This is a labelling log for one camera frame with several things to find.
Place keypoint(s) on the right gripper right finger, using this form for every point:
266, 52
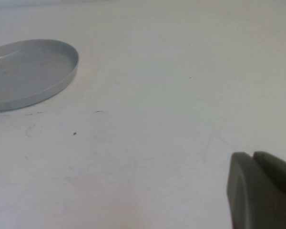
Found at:
278, 169

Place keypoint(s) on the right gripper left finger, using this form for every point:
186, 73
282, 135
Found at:
248, 195

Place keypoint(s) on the grey round plate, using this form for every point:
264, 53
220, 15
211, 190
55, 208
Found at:
31, 74

